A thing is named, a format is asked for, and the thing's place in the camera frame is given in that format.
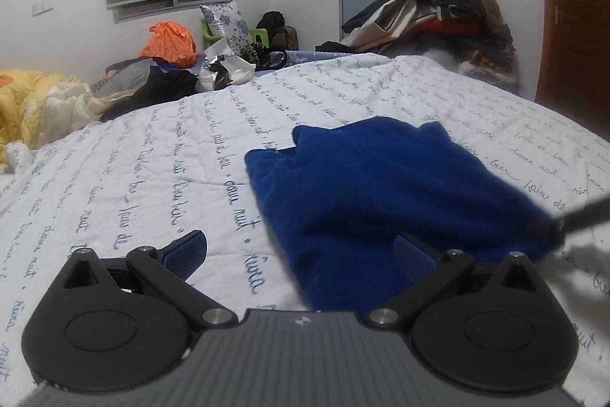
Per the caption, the floral pillow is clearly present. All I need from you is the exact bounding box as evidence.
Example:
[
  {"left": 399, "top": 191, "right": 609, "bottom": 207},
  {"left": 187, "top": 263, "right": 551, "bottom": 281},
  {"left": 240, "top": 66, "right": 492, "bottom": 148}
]
[{"left": 199, "top": 1, "right": 253, "bottom": 55}]

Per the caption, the cream satin cloth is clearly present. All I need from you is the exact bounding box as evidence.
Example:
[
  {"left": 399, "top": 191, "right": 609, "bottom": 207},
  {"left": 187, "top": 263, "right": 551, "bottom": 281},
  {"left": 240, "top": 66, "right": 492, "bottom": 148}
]
[{"left": 21, "top": 82, "right": 108, "bottom": 136}]

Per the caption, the wooden door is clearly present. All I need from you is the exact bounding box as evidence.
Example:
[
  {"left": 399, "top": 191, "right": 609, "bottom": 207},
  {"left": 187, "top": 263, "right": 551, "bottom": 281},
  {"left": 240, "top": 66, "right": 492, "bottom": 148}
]
[{"left": 534, "top": 0, "right": 610, "bottom": 131}]

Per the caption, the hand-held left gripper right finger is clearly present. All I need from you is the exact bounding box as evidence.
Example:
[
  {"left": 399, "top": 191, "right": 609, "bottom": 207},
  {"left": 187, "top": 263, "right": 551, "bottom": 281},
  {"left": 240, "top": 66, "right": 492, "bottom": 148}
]
[{"left": 366, "top": 232, "right": 545, "bottom": 332}]

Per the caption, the black clothes heap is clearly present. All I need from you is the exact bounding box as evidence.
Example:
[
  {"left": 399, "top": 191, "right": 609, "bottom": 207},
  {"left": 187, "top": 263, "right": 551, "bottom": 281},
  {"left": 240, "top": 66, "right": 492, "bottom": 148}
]
[{"left": 99, "top": 66, "right": 198, "bottom": 122}]

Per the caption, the orange plastic bag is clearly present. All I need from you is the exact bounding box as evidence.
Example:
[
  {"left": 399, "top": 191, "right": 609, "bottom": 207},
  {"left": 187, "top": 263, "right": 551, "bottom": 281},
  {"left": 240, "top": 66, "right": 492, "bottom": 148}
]
[{"left": 140, "top": 22, "right": 198, "bottom": 68}]

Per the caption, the leopard print cloth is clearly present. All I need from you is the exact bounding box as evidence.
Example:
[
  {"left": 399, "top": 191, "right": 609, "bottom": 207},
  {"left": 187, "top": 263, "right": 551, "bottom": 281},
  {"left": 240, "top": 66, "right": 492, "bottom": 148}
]
[{"left": 238, "top": 43, "right": 270, "bottom": 63}]

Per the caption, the grey framed panel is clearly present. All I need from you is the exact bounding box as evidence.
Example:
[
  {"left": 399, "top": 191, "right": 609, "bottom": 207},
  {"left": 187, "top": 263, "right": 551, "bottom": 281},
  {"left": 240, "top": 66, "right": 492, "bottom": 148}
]
[{"left": 337, "top": 0, "right": 397, "bottom": 43}]

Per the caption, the white script-printed bed quilt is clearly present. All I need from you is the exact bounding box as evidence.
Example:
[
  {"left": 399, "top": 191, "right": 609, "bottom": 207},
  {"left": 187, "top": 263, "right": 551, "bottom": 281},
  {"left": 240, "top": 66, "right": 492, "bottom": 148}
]
[{"left": 0, "top": 54, "right": 610, "bottom": 407}]

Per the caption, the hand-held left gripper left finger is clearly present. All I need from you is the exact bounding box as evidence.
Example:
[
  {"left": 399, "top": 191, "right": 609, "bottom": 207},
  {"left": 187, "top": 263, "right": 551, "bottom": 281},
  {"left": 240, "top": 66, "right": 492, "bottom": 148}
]
[{"left": 62, "top": 230, "right": 239, "bottom": 332}]

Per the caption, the grey bag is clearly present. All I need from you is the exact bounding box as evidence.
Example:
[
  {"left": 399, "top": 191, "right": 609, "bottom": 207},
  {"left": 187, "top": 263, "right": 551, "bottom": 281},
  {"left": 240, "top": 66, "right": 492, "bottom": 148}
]
[{"left": 90, "top": 58, "right": 160, "bottom": 99}]

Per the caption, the silver foil wrap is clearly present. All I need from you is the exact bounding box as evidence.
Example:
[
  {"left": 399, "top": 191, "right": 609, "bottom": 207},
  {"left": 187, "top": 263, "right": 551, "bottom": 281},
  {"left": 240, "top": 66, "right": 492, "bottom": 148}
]
[{"left": 195, "top": 42, "right": 258, "bottom": 93}]

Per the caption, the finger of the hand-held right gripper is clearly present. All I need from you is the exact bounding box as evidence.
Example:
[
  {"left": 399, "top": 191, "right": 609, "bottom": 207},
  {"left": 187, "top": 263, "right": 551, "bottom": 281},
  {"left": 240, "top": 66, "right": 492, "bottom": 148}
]
[{"left": 527, "top": 195, "right": 610, "bottom": 242}]

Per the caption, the blue fleece garment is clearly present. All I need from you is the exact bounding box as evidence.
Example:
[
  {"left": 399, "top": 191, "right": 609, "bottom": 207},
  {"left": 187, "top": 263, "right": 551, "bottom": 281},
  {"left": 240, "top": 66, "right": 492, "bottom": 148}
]
[{"left": 244, "top": 117, "right": 569, "bottom": 311}]

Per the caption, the yellow quilt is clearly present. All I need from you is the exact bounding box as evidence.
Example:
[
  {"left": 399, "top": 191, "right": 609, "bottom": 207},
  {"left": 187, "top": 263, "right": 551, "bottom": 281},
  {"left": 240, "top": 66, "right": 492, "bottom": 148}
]
[{"left": 0, "top": 70, "right": 82, "bottom": 172}]

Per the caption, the dark olive bag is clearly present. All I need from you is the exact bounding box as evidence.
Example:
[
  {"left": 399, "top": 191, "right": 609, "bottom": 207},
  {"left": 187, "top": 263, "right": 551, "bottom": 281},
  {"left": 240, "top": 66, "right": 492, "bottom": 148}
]
[{"left": 256, "top": 11, "right": 300, "bottom": 52}]

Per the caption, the green plastic basket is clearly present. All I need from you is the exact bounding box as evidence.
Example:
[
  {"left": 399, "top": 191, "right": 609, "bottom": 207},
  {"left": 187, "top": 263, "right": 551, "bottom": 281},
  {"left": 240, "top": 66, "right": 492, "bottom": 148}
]
[{"left": 200, "top": 20, "right": 271, "bottom": 51}]

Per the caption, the pile of mixed clothes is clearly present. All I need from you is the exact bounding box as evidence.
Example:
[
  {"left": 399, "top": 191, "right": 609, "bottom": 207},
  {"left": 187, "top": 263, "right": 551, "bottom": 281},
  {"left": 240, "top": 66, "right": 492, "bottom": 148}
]
[{"left": 340, "top": 0, "right": 520, "bottom": 86}]

